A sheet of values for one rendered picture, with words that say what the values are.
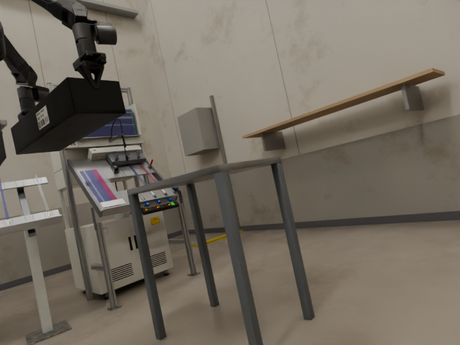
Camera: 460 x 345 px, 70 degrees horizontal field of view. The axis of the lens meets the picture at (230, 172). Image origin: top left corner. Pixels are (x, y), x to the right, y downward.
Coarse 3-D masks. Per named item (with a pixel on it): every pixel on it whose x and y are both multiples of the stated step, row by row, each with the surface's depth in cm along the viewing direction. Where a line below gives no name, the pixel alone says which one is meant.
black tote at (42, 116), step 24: (48, 96) 107; (72, 96) 97; (96, 96) 103; (120, 96) 109; (24, 120) 123; (48, 120) 110; (72, 120) 104; (96, 120) 110; (24, 144) 127; (48, 144) 129
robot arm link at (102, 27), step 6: (72, 6) 102; (78, 6) 103; (78, 12) 102; (84, 12) 103; (78, 18) 102; (84, 18) 103; (96, 24) 106; (102, 24) 107; (108, 24) 108; (72, 30) 108; (102, 30) 104; (108, 30) 105; (114, 30) 107; (102, 36) 105; (108, 36) 106; (114, 36) 107; (96, 42) 108; (102, 42) 106; (108, 42) 107; (114, 42) 108
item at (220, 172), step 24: (216, 168) 130; (240, 168) 138; (192, 192) 203; (192, 216) 204; (288, 216) 158; (144, 240) 173; (240, 240) 130; (288, 240) 160; (144, 264) 171; (240, 264) 127; (240, 288) 128; (312, 312) 158
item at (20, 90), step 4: (20, 88) 138; (24, 88) 138; (28, 88) 139; (32, 88) 142; (20, 92) 138; (24, 92) 138; (28, 92) 139; (32, 92) 141; (36, 92) 143; (20, 96) 138; (24, 96) 138; (28, 96) 139; (32, 96) 140; (36, 96) 143; (20, 100) 140
